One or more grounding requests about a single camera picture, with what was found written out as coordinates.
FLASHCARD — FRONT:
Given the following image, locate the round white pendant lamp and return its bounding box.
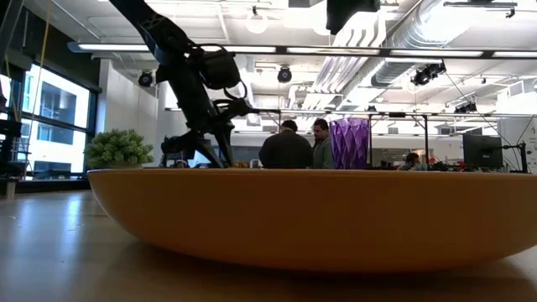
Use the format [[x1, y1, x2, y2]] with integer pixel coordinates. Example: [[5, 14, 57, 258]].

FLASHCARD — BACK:
[[245, 4, 270, 34]]

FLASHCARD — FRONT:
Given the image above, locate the dark low window bench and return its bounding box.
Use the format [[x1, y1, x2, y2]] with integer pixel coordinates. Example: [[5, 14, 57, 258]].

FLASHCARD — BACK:
[[16, 178, 91, 193]]

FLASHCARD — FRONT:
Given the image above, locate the black computer monitor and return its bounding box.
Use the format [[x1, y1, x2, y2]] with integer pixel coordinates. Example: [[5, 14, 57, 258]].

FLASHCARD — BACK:
[[462, 133, 504, 171]]

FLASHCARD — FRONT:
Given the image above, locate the large orange bowl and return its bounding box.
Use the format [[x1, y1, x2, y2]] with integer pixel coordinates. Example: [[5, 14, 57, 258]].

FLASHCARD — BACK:
[[86, 168, 537, 273]]

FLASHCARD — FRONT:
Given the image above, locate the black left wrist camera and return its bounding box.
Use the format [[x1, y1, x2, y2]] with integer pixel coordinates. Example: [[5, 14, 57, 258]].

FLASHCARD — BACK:
[[201, 48, 242, 91]]

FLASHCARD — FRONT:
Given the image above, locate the large glass window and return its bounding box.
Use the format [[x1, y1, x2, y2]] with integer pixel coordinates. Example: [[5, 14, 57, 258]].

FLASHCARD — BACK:
[[0, 62, 100, 177]]

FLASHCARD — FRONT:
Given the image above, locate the purple faceted cup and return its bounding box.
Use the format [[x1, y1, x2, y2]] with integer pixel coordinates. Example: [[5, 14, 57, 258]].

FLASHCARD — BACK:
[[329, 117, 372, 170]]

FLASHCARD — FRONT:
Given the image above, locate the black metal rig frame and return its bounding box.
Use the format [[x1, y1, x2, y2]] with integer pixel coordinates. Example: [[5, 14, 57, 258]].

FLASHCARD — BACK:
[[228, 107, 283, 169], [368, 111, 430, 171]]

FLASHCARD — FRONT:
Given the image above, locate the green potted plant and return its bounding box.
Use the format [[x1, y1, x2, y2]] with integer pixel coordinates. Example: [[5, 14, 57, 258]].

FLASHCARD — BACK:
[[83, 128, 155, 170]]

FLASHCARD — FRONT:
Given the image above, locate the silver ventilation duct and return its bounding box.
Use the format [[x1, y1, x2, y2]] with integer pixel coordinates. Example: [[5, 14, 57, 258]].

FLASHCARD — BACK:
[[371, 0, 467, 87]]

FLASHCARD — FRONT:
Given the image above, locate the black equipment rack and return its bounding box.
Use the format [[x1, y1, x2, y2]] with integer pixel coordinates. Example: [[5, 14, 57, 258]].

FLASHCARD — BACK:
[[0, 96, 33, 190]]

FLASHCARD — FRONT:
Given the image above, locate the person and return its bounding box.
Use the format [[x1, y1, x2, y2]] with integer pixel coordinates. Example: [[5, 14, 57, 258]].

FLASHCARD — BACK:
[[311, 117, 336, 170], [397, 151, 428, 171], [258, 119, 314, 170]]

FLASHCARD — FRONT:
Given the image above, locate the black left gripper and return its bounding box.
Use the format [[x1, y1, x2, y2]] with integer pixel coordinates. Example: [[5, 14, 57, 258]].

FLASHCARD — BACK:
[[160, 89, 255, 169]]

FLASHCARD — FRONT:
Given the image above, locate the long ceiling light bar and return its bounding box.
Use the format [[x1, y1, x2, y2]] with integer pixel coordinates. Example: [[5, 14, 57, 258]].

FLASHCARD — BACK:
[[66, 40, 537, 60]]

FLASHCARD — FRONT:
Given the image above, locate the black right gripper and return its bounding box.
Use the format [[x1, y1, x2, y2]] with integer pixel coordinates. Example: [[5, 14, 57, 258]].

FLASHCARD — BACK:
[[326, 0, 381, 36]]

